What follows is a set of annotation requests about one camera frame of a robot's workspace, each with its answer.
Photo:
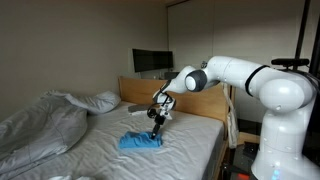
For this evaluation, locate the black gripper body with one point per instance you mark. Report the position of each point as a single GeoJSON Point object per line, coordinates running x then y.
{"type": "Point", "coordinates": [160, 120]}

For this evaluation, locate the blue cloth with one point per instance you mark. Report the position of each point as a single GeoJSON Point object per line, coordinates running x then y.
{"type": "Point", "coordinates": [140, 140]}

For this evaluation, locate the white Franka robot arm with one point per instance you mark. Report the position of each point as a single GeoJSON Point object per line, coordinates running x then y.
{"type": "Point", "coordinates": [286, 110]}

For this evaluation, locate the grey folded towel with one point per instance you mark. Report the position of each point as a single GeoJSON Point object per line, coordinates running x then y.
{"type": "Point", "coordinates": [138, 108]}

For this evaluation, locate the white sheeted mattress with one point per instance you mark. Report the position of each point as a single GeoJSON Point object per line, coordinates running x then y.
{"type": "Point", "coordinates": [190, 146]}

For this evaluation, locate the small grey box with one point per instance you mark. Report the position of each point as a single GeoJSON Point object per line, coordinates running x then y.
{"type": "Point", "coordinates": [170, 75]}

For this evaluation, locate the grey white pillow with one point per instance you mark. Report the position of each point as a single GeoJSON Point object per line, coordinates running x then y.
{"type": "Point", "coordinates": [96, 101]}

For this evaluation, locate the white hanging bag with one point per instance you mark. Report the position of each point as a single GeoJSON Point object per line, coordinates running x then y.
{"type": "Point", "coordinates": [232, 123]}

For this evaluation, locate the light wooden plank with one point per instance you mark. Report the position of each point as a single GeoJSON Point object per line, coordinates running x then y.
{"type": "Point", "coordinates": [248, 137]}

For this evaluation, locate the red orange object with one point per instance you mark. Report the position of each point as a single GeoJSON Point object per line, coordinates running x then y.
{"type": "Point", "coordinates": [243, 176]}

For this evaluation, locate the grey crumpled duvet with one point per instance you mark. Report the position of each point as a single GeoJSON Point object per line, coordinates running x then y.
{"type": "Point", "coordinates": [36, 130]}

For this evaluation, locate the black vertical pole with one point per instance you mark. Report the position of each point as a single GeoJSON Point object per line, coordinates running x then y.
{"type": "Point", "coordinates": [302, 26]}

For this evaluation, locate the black wall monitor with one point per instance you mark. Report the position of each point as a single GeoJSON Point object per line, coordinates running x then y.
{"type": "Point", "coordinates": [151, 60]}

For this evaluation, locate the black camera bar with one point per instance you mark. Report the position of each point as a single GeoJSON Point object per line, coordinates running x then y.
{"type": "Point", "coordinates": [290, 61]}

